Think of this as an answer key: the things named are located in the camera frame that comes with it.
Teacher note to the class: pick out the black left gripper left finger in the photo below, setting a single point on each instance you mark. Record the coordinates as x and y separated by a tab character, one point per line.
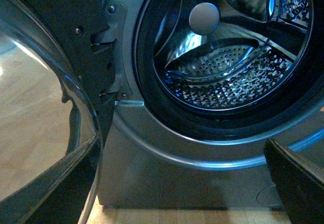
58	195

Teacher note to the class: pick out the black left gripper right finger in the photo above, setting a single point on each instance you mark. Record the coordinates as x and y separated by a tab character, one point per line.
298	181

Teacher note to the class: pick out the washing machine glass door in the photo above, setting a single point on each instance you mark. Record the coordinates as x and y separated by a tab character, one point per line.
54	66

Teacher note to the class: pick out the grey front-load washing machine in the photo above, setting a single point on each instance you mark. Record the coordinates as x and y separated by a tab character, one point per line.
147	165

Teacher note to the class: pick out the steel washing machine drum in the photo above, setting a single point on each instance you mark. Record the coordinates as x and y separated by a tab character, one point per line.
222	55

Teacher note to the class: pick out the black rubber door gasket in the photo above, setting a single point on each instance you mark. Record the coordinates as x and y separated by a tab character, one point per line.
291	102

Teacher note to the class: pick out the grey door hinge bracket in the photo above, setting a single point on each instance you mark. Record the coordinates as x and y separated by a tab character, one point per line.
121	17

